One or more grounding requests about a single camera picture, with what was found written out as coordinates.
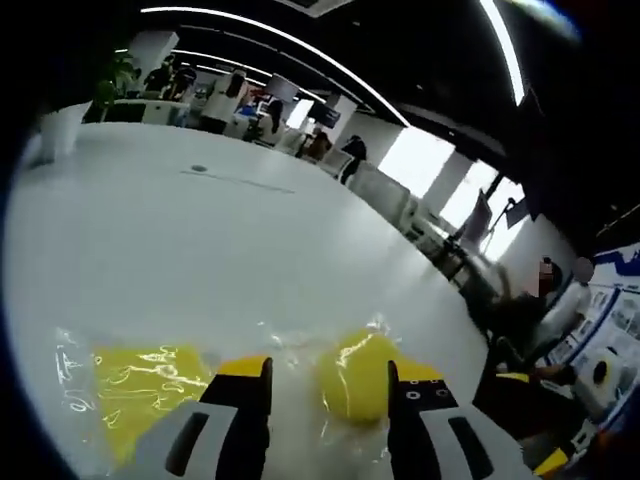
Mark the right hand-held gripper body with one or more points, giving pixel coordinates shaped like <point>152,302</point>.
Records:
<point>602,380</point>

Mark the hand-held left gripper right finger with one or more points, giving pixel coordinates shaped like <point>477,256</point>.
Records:
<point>425,440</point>

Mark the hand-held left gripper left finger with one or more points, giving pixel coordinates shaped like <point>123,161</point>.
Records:
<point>235,400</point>

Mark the rectangular yellow silicone block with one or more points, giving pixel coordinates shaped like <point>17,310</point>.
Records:
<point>145,385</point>

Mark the round yellow silicone block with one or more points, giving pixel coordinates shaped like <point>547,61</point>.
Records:
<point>352,380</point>

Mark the open laptop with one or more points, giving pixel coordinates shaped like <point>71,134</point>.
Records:
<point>477,220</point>

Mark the dark panel on stand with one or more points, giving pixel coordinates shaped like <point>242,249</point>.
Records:
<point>516,212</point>

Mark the round table grommet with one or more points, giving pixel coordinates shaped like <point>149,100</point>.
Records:
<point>200,168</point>

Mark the white office chair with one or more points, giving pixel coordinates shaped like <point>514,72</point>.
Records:
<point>380,192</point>

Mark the hanging display screen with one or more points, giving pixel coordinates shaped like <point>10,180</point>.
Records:
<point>327,116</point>
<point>282,87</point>

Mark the potted green plant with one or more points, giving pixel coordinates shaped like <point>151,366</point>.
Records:
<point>60,135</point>

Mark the bright ceiling light strip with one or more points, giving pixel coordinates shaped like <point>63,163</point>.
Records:
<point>510,55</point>

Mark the long curved ceiling light strip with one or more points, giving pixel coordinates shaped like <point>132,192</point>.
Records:
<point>300,42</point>

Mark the ceiling air conditioner vent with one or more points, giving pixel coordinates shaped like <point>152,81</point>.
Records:
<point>317,3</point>

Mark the blue white wall poster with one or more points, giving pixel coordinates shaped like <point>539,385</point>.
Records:
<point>612,305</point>

